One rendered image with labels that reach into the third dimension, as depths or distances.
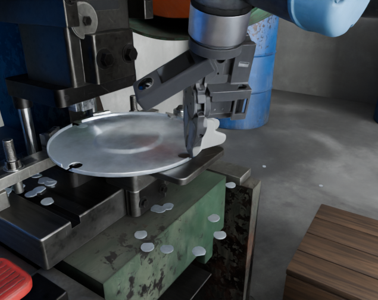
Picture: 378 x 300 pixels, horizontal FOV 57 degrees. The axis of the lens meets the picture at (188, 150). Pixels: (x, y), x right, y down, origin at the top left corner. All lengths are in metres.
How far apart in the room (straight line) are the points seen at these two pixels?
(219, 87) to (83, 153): 0.27
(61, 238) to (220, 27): 0.39
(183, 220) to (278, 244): 1.02
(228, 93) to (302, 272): 0.66
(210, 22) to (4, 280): 0.36
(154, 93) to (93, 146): 0.22
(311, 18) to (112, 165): 0.37
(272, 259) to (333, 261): 0.53
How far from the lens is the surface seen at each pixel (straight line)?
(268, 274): 1.52
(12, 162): 0.68
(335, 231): 1.22
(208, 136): 0.55
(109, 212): 0.66
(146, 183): 0.66
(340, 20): 0.36
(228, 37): 0.44
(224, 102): 0.51
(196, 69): 0.47
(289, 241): 1.70
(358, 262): 1.13
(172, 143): 0.65
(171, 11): 0.96
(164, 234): 0.66
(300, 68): 3.97
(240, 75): 0.50
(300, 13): 0.36
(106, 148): 0.63
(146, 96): 0.48
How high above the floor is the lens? 1.04
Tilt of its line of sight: 25 degrees down
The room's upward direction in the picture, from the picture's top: straight up
